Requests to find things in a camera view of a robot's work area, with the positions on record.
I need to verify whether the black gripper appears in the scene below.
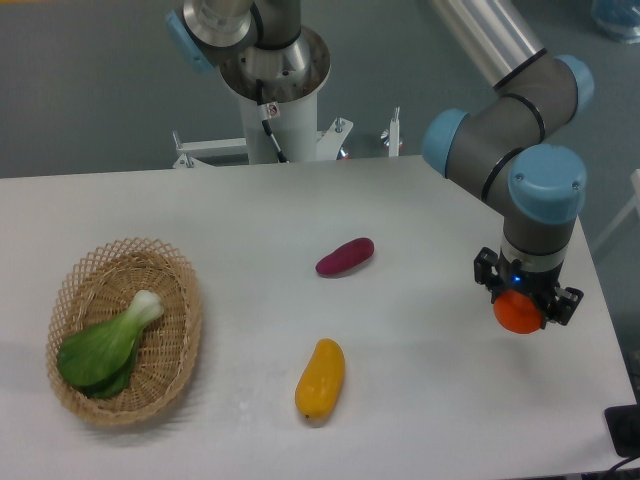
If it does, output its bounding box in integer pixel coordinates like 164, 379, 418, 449
473, 247, 584, 329

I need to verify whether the orange fruit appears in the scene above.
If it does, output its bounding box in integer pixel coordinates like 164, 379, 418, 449
493, 290, 542, 334

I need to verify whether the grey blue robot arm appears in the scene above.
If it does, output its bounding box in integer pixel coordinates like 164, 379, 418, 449
166, 1, 594, 334

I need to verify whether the woven wicker basket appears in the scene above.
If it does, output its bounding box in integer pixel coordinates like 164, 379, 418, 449
46, 238, 203, 427

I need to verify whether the black device at edge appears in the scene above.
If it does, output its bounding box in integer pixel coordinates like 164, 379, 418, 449
604, 405, 639, 457

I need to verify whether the purple sweet potato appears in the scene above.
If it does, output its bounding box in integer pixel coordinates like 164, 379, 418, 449
315, 237, 375, 277

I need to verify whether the yellow mango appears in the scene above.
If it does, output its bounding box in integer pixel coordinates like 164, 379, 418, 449
294, 338, 346, 423

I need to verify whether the blue plastic bag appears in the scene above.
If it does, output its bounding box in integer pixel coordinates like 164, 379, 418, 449
591, 0, 639, 44

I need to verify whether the green bok choy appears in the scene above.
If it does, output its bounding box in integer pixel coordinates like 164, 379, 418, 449
56, 290, 164, 399

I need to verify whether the white frame at right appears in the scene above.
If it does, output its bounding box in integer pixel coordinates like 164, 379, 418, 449
591, 169, 639, 262

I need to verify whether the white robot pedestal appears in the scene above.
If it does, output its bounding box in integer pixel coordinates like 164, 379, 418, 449
171, 27, 405, 169

